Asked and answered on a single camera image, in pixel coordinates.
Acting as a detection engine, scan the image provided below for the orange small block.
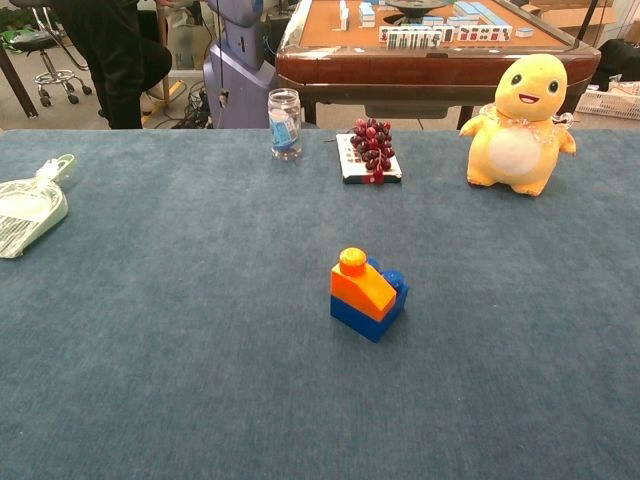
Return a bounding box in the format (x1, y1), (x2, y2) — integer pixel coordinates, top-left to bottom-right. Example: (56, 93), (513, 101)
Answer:
(330, 247), (398, 322)

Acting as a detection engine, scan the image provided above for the blue plastic box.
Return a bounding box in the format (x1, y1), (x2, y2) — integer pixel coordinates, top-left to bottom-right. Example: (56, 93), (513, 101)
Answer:
(329, 257), (410, 345)

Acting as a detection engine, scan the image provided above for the white calculator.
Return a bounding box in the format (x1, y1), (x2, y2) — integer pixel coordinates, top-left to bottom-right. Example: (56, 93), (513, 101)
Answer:
(335, 132), (404, 186)

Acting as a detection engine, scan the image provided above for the red grape bunch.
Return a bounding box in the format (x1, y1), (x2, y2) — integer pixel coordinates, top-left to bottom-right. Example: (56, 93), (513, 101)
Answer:
(349, 117), (397, 184)

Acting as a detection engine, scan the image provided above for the blue table cloth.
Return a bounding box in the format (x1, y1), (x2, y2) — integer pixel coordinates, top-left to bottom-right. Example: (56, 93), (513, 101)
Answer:
(0, 128), (640, 480)

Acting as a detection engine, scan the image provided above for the brown mahjong table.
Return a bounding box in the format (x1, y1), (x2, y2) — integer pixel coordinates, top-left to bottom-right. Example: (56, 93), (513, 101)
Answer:
(274, 0), (602, 133)

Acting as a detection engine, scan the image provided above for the yellow plush toy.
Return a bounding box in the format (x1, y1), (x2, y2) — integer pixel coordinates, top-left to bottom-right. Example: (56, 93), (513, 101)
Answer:
(458, 53), (578, 198)

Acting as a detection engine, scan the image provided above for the standing mahjong tile row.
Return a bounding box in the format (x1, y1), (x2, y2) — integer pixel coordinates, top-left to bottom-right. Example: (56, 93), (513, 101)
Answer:
(378, 24), (514, 50)

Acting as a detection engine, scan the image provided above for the person's leg and shoe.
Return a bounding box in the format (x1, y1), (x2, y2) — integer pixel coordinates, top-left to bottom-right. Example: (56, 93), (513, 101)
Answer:
(48, 0), (174, 131)

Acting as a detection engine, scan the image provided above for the white plastic bag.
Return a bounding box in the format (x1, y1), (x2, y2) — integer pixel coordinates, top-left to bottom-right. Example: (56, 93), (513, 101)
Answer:
(0, 152), (77, 260)

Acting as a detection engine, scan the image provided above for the black rolling stool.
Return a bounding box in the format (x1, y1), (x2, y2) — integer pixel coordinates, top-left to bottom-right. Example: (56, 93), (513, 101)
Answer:
(8, 0), (95, 108)

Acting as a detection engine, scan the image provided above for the white plastic basket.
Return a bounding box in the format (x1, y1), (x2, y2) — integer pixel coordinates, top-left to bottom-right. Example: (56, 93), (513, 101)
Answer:
(574, 81), (640, 122)

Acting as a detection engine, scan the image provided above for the floor cable bundle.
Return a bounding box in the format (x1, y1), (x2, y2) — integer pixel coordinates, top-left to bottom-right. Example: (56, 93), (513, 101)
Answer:
(174, 85), (217, 131)

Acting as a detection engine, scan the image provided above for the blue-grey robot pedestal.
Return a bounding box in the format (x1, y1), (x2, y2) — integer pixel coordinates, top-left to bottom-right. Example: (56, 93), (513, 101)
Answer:
(201, 0), (278, 131)

